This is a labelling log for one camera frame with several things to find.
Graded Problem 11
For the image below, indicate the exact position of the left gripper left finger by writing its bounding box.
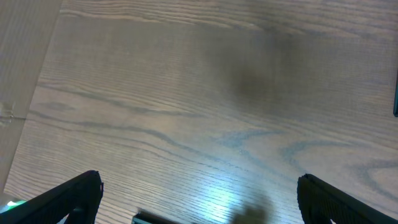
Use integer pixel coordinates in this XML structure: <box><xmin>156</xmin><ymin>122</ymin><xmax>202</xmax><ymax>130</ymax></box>
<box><xmin>1</xmin><ymin>170</ymin><xmax>104</xmax><ymax>224</ymax></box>

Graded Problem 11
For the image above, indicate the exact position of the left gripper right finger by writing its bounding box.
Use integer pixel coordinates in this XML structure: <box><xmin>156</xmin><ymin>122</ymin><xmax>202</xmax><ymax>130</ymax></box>
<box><xmin>297</xmin><ymin>174</ymin><xmax>397</xmax><ymax>224</ymax></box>

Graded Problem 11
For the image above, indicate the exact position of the dark green box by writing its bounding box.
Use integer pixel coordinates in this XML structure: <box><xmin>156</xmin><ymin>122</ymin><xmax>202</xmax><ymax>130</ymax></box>
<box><xmin>393</xmin><ymin>74</ymin><xmax>398</xmax><ymax>118</ymax></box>

